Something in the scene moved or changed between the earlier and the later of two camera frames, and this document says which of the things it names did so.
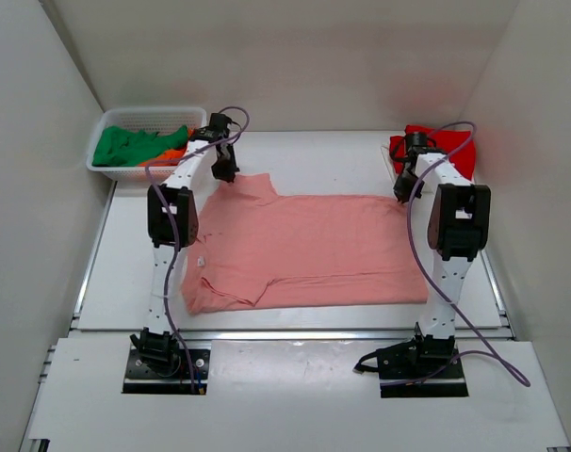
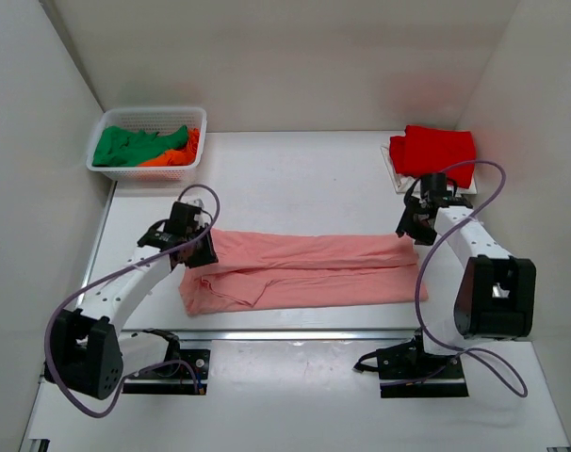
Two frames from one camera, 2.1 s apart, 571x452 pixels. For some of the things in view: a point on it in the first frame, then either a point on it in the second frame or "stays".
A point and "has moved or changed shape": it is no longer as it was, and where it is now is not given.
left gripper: (228, 173) → (209, 254)
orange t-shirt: (172, 156) stays
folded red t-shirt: (459, 147) stays
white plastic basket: (126, 138) stays
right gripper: (404, 194) → (406, 228)
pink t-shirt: (261, 250) has moved or changed shape
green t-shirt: (122, 147) stays
